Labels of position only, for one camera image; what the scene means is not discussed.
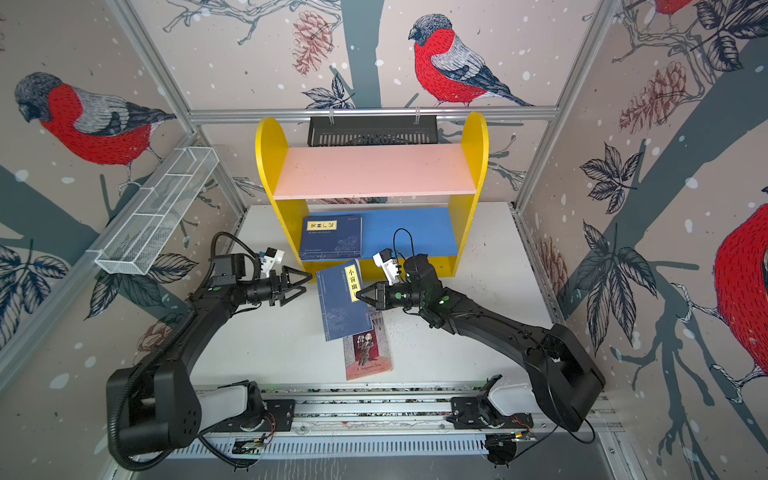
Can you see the red Hamlet book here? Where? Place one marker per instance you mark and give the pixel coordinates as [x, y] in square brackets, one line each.
[366, 354]

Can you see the white wire mesh basket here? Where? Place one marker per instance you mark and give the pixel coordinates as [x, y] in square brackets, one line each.
[140, 239]

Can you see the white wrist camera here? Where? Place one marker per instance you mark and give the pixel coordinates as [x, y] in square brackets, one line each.
[388, 262]
[270, 259]

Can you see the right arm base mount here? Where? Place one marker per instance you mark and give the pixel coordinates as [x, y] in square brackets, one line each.
[478, 412]

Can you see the black plastic tray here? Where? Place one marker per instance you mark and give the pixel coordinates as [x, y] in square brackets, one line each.
[372, 131]

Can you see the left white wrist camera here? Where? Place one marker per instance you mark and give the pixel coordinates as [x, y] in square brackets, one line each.
[270, 259]

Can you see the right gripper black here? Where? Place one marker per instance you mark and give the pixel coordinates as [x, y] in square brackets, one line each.
[384, 299]

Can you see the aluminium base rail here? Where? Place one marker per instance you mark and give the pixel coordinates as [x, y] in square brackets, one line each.
[387, 409]

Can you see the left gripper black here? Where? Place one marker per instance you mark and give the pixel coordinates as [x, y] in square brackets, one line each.
[279, 286]

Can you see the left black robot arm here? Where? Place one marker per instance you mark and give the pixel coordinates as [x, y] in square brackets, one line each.
[153, 408]

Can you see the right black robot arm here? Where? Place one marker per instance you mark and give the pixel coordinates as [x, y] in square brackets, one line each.
[564, 378]

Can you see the blue book yellow label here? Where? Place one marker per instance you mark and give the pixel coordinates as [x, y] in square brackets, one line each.
[331, 237]
[343, 314]

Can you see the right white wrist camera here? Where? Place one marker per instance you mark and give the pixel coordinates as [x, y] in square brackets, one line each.
[388, 262]

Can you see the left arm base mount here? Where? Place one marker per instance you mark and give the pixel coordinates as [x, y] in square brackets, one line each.
[260, 415]

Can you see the yellow pink blue bookshelf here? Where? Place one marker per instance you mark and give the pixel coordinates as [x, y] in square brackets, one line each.
[292, 177]

